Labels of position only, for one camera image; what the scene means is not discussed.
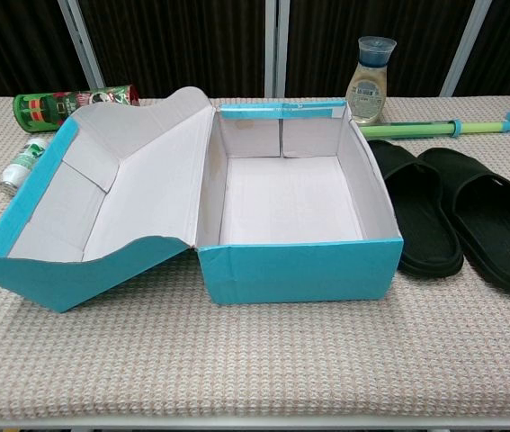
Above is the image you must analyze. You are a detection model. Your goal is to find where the black slipper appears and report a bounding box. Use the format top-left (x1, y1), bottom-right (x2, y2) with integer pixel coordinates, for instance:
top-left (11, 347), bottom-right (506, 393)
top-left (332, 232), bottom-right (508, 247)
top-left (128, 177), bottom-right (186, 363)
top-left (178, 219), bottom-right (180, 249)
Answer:
top-left (366, 138), bottom-right (465, 278)
top-left (416, 147), bottom-right (510, 296)

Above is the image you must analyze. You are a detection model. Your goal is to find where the turquoise cardboard shoe box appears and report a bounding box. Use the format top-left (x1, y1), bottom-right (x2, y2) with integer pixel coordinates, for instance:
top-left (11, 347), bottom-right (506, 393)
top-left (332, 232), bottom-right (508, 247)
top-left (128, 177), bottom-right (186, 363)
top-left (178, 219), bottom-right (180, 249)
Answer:
top-left (0, 85), bottom-right (405, 325)

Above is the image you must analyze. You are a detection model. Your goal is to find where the green Pringles can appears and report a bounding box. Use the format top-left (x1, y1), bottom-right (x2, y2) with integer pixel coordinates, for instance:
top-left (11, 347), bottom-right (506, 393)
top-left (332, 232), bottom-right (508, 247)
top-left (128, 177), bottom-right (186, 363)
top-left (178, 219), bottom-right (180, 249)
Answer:
top-left (12, 84), bottom-right (141, 133)

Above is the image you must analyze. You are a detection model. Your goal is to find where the small white green bottle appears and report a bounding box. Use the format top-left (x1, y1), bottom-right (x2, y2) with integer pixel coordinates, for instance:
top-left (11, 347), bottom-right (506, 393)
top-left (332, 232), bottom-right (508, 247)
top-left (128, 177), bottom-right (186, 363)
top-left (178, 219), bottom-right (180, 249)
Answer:
top-left (0, 137), bottom-right (51, 197)

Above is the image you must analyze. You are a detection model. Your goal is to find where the green blue water pump toy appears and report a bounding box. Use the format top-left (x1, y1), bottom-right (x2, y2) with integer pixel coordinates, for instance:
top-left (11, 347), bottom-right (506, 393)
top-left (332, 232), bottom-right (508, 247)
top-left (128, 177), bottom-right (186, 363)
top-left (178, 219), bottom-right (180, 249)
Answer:
top-left (358, 111), bottom-right (510, 141)

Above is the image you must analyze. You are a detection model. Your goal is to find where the beige woven tablecloth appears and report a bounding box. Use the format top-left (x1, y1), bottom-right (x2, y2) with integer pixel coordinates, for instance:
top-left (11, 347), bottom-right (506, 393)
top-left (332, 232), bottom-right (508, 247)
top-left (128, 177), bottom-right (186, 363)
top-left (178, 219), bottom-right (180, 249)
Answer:
top-left (0, 94), bottom-right (510, 419)

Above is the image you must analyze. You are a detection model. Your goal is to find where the clear bottle with blue cap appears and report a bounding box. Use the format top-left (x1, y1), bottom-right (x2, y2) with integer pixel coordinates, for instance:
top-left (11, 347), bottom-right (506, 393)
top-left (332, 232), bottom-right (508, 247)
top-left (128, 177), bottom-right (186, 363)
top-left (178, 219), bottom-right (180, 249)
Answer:
top-left (345, 35), bottom-right (398, 127)

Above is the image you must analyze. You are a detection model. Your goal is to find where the white frame pole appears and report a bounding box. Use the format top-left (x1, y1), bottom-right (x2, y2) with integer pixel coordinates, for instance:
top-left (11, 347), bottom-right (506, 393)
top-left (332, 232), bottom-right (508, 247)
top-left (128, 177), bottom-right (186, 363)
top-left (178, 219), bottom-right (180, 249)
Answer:
top-left (441, 0), bottom-right (493, 98)
top-left (263, 0), bottom-right (291, 99)
top-left (56, 0), bottom-right (105, 90)

